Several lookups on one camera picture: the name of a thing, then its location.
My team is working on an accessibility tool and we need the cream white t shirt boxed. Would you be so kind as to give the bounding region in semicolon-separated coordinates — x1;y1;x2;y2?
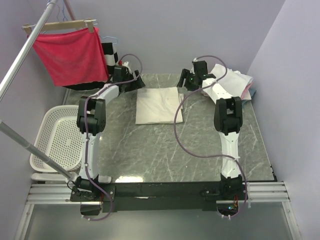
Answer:
135;87;184;125

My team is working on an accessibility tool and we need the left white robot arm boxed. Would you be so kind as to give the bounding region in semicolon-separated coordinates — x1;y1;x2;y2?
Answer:
76;61;145;185

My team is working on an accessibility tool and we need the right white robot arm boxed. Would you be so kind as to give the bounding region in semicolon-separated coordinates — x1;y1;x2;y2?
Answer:
177;59;243;200

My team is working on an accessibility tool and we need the black white striped cloth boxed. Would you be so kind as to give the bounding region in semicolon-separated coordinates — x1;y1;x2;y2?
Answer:
65;42;119;91

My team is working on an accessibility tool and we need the folded white t shirt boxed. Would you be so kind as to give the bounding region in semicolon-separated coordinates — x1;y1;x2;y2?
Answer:
202;63;254;98

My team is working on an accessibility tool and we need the red hanging towel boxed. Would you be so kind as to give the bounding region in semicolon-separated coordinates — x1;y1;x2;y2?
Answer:
33;27;109;87

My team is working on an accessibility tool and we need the folded blue t shirt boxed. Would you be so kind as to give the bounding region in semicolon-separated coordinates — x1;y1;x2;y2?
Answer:
242;87;257;103

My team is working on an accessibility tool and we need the wooden clip hanger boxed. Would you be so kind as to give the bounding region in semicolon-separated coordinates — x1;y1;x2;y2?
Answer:
21;17;99;35

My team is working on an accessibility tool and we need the white plastic laundry basket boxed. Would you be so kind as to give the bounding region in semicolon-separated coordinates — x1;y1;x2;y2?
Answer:
34;105;83;172

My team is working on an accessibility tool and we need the silver clothes rack pole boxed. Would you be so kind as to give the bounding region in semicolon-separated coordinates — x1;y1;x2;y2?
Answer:
0;0;58;100

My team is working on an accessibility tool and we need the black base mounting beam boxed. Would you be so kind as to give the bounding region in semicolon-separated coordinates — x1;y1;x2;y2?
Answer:
70;181;248;213

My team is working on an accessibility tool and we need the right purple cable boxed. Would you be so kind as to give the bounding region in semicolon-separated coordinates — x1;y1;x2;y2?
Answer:
173;55;250;221

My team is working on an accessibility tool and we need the purple cable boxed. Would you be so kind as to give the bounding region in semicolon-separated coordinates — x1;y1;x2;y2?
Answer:
83;53;143;222
173;55;250;221

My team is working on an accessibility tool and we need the blue wire hanger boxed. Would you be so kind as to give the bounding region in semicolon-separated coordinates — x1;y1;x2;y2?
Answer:
100;36;119;45

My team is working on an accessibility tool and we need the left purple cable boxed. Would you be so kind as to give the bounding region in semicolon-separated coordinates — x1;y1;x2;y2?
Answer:
83;53;143;222

